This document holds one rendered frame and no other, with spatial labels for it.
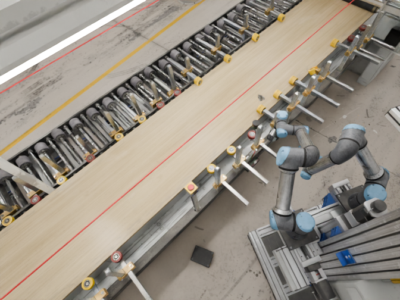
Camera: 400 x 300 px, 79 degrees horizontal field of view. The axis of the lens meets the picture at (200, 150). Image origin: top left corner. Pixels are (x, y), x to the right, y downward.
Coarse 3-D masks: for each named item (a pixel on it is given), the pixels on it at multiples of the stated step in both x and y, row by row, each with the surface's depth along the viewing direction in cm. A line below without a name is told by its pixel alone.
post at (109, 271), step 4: (108, 268) 154; (112, 268) 161; (116, 268) 167; (104, 272) 154; (108, 272) 153; (112, 272) 157; (116, 272) 162; (120, 272) 169; (124, 272) 177; (116, 276) 167; (120, 276) 173; (128, 276) 187
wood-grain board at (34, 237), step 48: (240, 48) 279; (288, 48) 273; (192, 96) 249; (144, 144) 225; (192, 144) 222; (96, 192) 206; (144, 192) 202; (0, 240) 192; (48, 240) 189; (96, 240) 186; (0, 288) 175; (48, 288) 173
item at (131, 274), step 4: (124, 264) 181; (132, 272) 179; (132, 276) 177; (136, 280) 175; (136, 284) 174; (140, 284) 174; (140, 288) 173; (144, 288) 174; (144, 292) 171; (144, 296) 170; (148, 296) 170
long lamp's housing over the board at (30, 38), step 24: (72, 0) 79; (96, 0) 79; (120, 0) 83; (24, 24) 74; (48, 24) 74; (72, 24) 77; (0, 48) 69; (24, 48) 72; (48, 48) 76; (0, 72) 71
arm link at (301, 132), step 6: (294, 126) 174; (300, 126) 173; (306, 126) 173; (294, 132) 173; (300, 132) 166; (306, 132) 165; (300, 138) 161; (306, 138) 157; (300, 144) 158; (306, 144) 151; (312, 144) 150; (312, 150) 140; (318, 150) 144; (312, 156) 137; (318, 156) 140; (306, 162) 138; (312, 162) 138
